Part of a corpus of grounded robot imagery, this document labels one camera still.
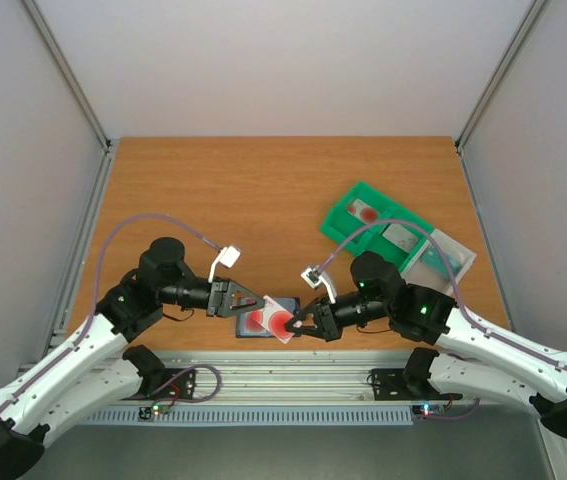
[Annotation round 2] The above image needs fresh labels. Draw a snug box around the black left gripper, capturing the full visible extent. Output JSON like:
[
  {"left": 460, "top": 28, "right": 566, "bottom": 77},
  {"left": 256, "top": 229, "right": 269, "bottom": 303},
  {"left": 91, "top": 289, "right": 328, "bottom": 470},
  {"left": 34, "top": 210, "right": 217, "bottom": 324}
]
[{"left": 160, "top": 275, "right": 266, "bottom": 319}]

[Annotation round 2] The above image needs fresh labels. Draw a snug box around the dark blue card holder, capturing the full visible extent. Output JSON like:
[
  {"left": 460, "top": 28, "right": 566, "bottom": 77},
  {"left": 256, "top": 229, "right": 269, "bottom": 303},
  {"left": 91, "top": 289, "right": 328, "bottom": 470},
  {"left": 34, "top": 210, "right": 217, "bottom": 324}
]
[{"left": 236, "top": 296, "right": 300, "bottom": 344}]

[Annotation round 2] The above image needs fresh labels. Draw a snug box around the white card with red circles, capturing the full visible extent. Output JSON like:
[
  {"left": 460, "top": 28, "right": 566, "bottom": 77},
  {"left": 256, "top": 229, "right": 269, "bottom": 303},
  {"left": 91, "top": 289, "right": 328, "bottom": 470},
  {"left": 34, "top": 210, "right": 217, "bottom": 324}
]
[
  {"left": 258, "top": 295, "right": 297, "bottom": 344},
  {"left": 347, "top": 199, "right": 379, "bottom": 224}
]

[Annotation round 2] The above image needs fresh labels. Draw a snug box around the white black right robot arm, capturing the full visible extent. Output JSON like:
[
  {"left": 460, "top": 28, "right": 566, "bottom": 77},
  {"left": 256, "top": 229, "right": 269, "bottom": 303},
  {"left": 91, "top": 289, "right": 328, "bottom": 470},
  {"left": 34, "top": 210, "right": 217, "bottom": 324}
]
[{"left": 285, "top": 252, "right": 567, "bottom": 439}]

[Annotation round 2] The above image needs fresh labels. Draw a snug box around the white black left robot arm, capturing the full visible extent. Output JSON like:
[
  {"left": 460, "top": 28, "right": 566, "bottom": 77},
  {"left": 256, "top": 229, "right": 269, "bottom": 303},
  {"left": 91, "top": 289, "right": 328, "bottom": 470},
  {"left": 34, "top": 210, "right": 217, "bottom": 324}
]
[{"left": 0, "top": 237, "right": 279, "bottom": 479}]

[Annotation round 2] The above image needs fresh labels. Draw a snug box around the grey white card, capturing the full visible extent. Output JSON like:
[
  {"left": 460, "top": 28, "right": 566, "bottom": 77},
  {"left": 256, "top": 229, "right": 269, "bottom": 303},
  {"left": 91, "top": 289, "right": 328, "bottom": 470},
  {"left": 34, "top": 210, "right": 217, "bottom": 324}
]
[{"left": 382, "top": 223, "right": 419, "bottom": 253}]

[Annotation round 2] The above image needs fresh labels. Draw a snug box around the teal card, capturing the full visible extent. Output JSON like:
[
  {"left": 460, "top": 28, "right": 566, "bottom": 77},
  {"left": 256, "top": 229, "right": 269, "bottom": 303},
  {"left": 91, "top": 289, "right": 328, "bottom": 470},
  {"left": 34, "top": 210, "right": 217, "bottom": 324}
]
[{"left": 421, "top": 246, "right": 462, "bottom": 278}]

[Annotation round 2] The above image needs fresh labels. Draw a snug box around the green plastic bin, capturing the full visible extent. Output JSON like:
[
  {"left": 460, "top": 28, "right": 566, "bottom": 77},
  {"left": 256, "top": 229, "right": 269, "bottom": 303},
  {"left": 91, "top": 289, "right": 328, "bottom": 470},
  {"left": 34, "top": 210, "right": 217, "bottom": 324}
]
[{"left": 320, "top": 181, "right": 397, "bottom": 244}]

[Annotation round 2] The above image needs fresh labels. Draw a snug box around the white translucent plastic bin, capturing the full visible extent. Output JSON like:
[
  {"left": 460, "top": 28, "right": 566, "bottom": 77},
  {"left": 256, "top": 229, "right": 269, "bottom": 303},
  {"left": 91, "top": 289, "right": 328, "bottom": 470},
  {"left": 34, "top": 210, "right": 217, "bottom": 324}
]
[{"left": 400, "top": 229, "right": 477, "bottom": 295}]

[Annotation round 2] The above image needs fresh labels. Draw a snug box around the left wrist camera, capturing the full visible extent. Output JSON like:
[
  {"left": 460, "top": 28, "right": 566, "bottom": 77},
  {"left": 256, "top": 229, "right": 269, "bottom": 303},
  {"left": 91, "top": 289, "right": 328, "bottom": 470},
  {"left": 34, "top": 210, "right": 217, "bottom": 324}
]
[{"left": 208, "top": 245, "right": 242, "bottom": 282}]

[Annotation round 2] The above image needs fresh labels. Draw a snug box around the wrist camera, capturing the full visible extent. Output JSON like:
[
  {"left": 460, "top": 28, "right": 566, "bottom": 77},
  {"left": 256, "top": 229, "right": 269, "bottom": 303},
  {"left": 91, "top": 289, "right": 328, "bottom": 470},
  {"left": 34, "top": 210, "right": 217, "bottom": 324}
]
[
  {"left": 208, "top": 245, "right": 242, "bottom": 282},
  {"left": 300, "top": 265, "right": 337, "bottom": 304}
]

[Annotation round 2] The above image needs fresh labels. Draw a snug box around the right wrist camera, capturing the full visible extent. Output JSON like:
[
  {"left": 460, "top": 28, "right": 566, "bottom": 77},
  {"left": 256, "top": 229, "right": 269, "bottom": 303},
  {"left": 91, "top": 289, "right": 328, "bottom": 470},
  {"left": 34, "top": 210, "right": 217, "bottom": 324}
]
[{"left": 300, "top": 265, "right": 337, "bottom": 304}]

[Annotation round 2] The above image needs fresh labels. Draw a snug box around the aluminium frame rail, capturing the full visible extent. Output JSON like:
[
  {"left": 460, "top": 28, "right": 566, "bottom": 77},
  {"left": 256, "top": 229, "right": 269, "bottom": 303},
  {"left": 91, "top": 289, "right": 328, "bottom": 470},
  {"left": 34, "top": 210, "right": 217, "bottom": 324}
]
[{"left": 7, "top": 349, "right": 559, "bottom": 405}]

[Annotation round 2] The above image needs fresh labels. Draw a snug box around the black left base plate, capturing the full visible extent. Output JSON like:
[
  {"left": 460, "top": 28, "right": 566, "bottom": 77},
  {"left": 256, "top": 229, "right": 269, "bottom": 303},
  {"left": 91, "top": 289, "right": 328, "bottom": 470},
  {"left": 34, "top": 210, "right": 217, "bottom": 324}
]
[{"left": 127, "top": 368, "right": 196, "bottom": 401}]

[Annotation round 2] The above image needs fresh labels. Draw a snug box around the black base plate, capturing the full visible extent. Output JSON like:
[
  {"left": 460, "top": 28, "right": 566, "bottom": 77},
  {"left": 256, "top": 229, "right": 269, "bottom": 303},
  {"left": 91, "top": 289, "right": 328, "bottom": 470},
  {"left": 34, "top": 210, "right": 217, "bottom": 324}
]
[
  {"left": 366, "top": 368, "right": 463, "bottom": 401},
  {"left": 127, "top": 368, "right": 196, "bottom": 401}
]

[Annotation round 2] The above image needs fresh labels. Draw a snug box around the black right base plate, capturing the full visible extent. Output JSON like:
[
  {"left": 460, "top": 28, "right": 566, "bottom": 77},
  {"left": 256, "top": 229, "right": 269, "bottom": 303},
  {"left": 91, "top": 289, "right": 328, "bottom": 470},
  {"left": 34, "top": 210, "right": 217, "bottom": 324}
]
[{"left": 366, "top": 368, "right": 463, "bottom": 401}]

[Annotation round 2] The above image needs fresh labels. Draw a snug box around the grey slotted cable duct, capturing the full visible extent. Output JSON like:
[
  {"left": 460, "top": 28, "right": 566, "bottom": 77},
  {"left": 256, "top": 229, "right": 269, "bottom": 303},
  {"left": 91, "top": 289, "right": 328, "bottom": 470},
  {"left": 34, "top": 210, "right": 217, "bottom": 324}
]
[{"left": 83, "top": 406, "right": 413, "bottom": 428}]

